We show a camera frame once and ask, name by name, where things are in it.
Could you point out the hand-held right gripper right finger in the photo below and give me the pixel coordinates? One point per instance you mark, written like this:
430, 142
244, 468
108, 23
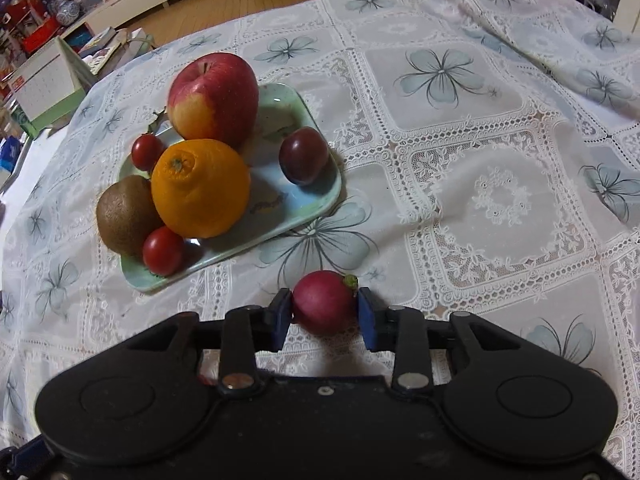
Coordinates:
367, 320

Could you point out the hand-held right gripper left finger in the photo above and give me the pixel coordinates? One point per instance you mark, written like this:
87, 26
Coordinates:
283, 317

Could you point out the red radish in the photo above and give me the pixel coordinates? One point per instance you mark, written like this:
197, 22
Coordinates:
320, 302

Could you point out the light green tray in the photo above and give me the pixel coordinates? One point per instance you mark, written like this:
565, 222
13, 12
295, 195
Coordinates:
280, 195

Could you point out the red cherry tomato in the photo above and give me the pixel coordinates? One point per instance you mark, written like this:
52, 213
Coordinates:
145, 152
162, 252

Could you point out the orange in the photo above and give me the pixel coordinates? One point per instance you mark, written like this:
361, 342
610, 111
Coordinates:
200, 195

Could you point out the dark red plum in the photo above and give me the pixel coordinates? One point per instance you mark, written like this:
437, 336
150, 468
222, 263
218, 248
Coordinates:
302, 155

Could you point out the brown kiwi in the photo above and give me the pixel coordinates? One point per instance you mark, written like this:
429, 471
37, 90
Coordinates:
122, 215

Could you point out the red apple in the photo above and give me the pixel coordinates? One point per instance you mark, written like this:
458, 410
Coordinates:
215, 95

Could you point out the white lace floral tablecloth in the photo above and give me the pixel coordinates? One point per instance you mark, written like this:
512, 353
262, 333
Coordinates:
500, 110

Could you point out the white paper bag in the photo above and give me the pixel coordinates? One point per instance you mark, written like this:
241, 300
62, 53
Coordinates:
134, 40

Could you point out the blue tissue packet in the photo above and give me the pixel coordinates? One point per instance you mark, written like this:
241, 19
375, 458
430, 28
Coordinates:
10, 160

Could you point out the stack of books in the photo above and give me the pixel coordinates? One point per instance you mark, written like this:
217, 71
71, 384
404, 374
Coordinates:
102, 47

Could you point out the white desk calendar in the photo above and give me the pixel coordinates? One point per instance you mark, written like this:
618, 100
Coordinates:
45, 85

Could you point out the red storage box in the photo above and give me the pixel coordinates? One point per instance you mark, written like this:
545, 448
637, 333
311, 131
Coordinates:
40, 35

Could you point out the blue and white vase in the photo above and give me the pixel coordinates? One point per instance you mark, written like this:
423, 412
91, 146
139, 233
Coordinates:
67, 10

